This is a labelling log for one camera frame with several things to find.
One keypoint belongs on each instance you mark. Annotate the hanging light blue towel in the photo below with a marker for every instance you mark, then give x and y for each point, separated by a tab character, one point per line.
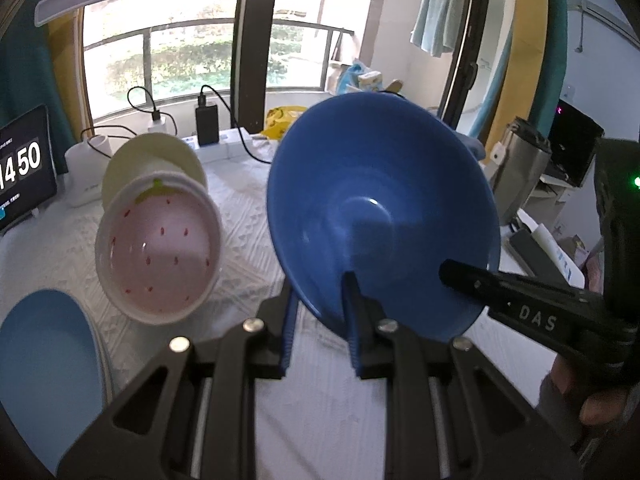
435	15

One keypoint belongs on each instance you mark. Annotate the pink strawberry print bowl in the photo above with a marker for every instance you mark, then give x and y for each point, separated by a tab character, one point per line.
160	250

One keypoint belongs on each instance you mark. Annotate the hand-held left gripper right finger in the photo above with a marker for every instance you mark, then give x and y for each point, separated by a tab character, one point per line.
352	320

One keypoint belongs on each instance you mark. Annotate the black monitor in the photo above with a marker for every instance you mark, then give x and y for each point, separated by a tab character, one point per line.
575	145

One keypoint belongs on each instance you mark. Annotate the white power strip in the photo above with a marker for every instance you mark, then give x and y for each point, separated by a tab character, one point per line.
230	142

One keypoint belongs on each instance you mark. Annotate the white round device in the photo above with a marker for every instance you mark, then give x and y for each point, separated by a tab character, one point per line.
82	170

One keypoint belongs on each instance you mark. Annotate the blue plastic bag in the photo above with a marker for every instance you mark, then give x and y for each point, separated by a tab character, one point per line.
350	77

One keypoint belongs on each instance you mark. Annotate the grey folded cloth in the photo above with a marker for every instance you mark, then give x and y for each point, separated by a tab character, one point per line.
472	145

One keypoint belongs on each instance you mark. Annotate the white paper booklet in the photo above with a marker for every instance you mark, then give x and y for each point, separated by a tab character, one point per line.
557	255

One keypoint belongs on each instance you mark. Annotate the light blue plate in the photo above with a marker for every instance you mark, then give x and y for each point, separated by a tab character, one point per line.
45	375

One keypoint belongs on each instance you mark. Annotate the white textured tablecloth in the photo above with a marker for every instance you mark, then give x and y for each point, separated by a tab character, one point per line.
240	240

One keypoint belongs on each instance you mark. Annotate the narrow teal curtain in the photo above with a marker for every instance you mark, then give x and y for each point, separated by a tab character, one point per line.
550	40

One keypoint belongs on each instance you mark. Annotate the white charger plug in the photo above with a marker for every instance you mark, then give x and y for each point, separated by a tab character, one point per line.
157	124

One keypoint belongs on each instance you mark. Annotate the black charger adapter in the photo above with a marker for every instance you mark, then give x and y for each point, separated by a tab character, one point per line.
207	125

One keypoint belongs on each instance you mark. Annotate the balcony railing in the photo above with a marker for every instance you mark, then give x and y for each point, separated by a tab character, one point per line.
145	32

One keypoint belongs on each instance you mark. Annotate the tablet with clock display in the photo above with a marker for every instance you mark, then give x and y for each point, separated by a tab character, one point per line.
25	170

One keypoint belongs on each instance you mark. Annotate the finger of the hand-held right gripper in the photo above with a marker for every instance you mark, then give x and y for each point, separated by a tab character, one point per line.
530	310

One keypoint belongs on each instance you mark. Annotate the small printed box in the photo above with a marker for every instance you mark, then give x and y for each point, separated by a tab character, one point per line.
371	81

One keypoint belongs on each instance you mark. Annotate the black flat case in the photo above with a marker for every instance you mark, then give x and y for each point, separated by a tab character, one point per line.
535	255

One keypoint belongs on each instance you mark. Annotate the pale yellow bowl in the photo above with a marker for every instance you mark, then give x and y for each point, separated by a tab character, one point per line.
150	155

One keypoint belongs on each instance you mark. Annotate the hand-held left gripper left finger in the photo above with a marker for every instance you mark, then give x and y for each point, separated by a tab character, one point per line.
287	330

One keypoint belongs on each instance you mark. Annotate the steel jug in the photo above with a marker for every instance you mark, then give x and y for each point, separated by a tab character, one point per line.
520	175

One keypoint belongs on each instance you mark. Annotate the dark blue bowl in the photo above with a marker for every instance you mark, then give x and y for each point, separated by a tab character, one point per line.
350	180

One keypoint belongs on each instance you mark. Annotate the person's right hand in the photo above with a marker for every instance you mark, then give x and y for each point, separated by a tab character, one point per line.
605	405

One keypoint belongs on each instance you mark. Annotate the yellow wipes packet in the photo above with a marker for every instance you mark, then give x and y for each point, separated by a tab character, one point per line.
280	120

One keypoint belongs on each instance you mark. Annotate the yellow curtain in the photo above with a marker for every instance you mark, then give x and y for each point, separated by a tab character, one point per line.
67	60

